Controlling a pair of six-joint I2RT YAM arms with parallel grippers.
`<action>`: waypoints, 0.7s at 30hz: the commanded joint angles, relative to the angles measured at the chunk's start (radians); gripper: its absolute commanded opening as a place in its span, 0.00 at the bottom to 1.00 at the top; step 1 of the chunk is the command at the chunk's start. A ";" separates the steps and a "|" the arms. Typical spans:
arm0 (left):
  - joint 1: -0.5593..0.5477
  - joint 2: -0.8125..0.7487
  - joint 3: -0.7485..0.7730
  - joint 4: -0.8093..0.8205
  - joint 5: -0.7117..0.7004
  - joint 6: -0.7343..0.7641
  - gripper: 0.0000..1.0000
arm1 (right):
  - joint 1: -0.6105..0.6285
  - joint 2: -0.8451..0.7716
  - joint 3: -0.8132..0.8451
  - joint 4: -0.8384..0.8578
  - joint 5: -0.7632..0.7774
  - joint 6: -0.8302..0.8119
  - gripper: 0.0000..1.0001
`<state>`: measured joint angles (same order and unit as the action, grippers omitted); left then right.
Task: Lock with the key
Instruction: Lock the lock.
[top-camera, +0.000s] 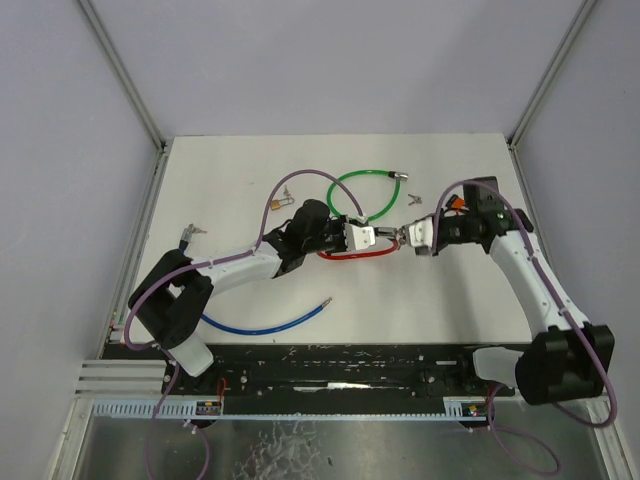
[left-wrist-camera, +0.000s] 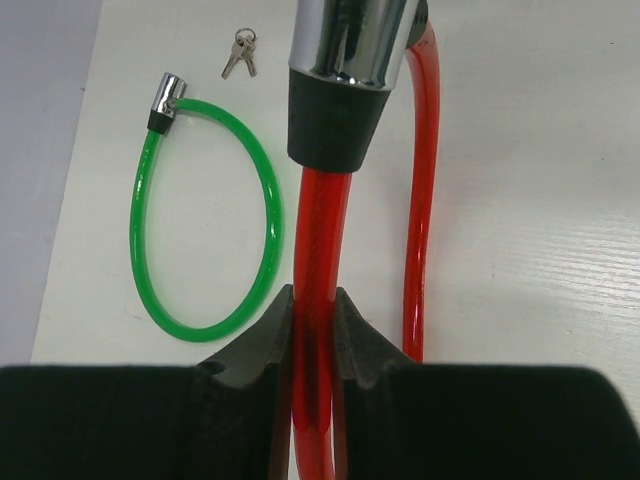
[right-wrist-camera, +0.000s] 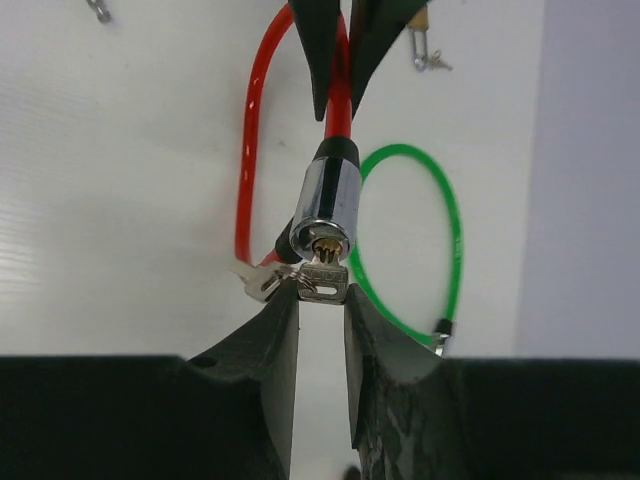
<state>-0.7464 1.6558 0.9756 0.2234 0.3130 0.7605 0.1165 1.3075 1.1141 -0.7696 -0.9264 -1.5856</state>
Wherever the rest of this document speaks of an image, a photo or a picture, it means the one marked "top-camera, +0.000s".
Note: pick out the brass padlock with key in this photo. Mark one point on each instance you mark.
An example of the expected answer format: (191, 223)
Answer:
(277, 204)

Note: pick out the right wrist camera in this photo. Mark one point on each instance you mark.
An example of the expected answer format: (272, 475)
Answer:
(419, 235)

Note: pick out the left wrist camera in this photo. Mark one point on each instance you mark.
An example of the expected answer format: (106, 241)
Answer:
(359, 234)

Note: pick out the green cable lock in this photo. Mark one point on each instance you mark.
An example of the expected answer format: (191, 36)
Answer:
(376, 190)

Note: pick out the green lock key bunch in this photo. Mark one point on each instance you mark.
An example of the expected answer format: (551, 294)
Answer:
(414, 199)

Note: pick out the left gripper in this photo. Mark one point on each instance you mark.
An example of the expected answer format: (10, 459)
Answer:
(339, 224)

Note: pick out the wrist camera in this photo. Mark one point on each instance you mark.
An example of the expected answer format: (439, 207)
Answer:
(359, 234)
(419, 235)

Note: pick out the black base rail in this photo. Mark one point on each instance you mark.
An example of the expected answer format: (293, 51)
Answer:
(432, 370)

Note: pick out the red cable lock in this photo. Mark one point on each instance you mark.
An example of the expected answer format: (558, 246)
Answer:
(385, 233)

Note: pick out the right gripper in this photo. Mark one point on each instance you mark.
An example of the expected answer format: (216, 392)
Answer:
(439, 246)

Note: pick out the aluminium frame post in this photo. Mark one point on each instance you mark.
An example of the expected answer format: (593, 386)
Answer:
(561, 53)
(106, 45)

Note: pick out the left aluminium frame post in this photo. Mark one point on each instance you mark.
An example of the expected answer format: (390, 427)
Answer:
(106, 45)

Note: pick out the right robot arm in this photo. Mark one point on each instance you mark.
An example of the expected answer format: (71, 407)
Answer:
(568, 357)

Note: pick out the orange padlock with keys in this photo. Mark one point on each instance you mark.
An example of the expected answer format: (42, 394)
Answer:
(456, 203)

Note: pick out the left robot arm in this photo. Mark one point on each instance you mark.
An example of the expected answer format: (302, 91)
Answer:
(171, 299)

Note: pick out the right aluminium frame post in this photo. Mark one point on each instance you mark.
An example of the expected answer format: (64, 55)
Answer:
(561, 53)

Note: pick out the red lock key bunch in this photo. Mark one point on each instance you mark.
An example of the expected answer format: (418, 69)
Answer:
(401, 236)

